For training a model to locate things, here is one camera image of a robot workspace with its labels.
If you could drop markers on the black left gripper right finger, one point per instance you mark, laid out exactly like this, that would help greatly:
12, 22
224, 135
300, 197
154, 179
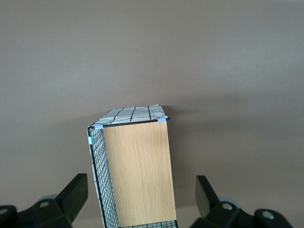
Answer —
205, 197

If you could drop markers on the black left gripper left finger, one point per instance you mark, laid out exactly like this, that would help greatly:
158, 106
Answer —
71, 194

